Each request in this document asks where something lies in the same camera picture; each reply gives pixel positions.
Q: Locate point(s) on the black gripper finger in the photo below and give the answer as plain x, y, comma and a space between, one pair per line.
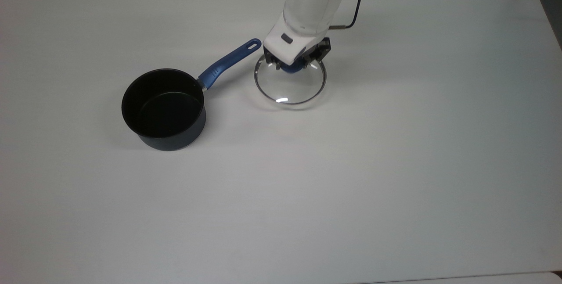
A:
322, 49
270, 59

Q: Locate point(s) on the glass lid with blue knob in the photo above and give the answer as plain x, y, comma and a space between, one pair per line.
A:
292, 84

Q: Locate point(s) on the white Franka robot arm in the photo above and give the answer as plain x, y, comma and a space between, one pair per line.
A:
307, 3

